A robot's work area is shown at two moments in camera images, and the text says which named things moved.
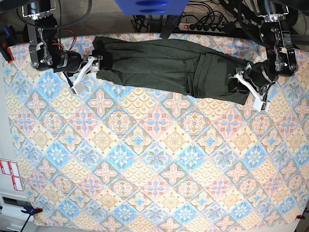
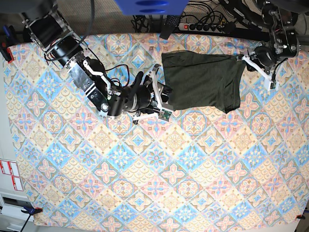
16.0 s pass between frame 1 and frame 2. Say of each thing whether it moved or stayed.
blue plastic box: stayed
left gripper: moved
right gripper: moved
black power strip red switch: stayed
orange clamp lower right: stayed
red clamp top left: stayed
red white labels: stayed
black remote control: stayed
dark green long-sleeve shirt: moved
